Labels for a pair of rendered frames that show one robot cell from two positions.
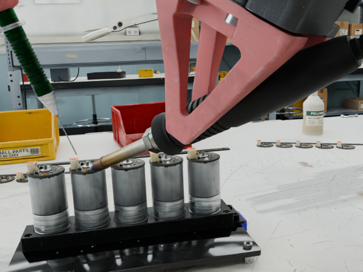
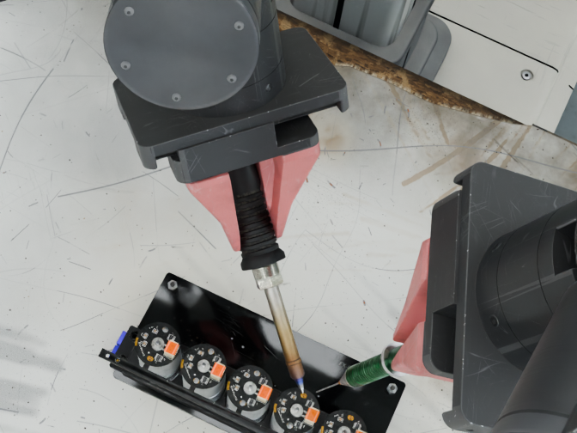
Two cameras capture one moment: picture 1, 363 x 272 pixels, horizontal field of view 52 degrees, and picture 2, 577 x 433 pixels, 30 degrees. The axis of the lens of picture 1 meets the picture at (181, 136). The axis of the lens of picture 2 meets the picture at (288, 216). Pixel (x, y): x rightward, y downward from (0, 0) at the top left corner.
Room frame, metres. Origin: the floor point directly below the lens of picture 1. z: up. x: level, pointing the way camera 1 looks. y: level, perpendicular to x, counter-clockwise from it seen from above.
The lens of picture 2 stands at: (0.37, 0.10, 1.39)
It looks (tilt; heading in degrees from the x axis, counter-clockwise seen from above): 68 degrees down; 206
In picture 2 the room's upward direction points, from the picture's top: 10 degrees clockwise
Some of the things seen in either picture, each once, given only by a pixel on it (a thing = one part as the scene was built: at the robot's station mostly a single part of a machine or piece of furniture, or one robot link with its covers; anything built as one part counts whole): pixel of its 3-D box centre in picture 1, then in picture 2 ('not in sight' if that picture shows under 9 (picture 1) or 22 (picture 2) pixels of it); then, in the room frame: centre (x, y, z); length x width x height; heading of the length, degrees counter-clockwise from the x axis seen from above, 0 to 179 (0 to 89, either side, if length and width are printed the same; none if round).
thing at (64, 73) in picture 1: (60, 74); not in sight; (2.61, 0.81, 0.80); 0.15 x 0.12 x 0.10; 11
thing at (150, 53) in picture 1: (116, 56); not in sight; (2.52, 0.40, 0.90); 1.30 x 0.06 x 0.12; 100
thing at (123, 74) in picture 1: (106, 75); not in sight; (2.73, 0.52, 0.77); 0.24 x 0.16 x 0.04; 85
